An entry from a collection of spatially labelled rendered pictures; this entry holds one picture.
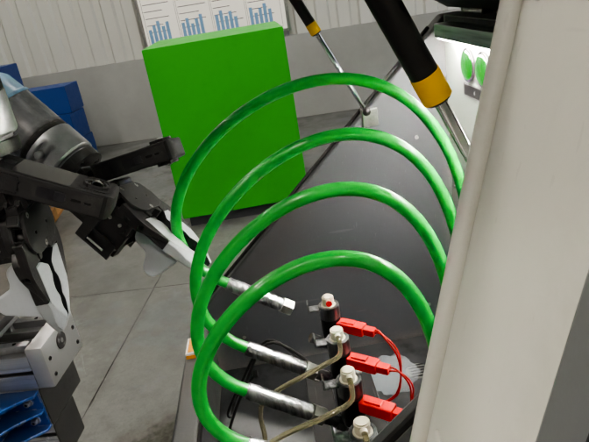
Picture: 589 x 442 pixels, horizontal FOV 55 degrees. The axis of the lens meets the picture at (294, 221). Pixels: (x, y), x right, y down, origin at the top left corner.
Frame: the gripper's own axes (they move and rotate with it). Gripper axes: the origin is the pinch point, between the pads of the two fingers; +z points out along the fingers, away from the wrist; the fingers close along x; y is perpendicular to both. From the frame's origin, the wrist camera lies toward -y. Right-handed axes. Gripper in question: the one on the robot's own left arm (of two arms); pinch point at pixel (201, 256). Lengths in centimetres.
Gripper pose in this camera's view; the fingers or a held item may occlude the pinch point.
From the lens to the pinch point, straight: 73.0
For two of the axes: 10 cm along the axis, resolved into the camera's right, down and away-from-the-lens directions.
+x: -1.7, 1.9, -9.7
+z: 7.6, 6.5, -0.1
